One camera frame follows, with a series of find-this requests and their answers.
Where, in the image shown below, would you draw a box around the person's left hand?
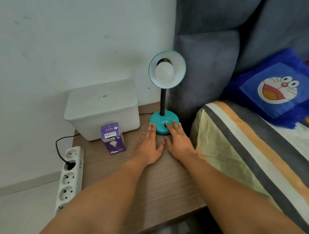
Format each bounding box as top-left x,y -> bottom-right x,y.
131,122 -> 166,167

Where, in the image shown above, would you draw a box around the person's right hand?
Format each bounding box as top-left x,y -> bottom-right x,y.
164,120 -> 196,162

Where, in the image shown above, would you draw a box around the teal desk lamp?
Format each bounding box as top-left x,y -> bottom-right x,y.
148,50 -> 187,135

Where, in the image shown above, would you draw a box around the purple light bulb box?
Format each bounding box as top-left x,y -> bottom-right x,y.
100,122 -> 126,155

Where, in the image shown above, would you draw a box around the white plastic storage box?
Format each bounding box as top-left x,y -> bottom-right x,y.
70,106 -> 140,141
64,79 -> 138,121

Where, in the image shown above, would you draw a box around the white light bulb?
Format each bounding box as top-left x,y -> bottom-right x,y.
155,61 -> 175,81

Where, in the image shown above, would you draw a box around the black lamp power cable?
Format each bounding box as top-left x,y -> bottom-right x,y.
56,112 -> 155,171

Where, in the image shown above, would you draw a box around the person's left forearm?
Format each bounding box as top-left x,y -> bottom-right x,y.
40,157 -> 151,234

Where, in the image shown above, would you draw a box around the white power strip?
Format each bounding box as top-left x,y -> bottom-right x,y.
54,146 -> 85,216

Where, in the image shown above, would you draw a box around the brown wooden nightstand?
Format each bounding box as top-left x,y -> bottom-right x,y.
72,101 -> 207,234

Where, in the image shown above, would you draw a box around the grey padded headboard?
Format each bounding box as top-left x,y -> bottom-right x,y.
169,0 -> 309,128

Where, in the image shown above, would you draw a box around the blue cartoon cushion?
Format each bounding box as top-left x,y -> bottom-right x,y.
223,48 -> 309,130

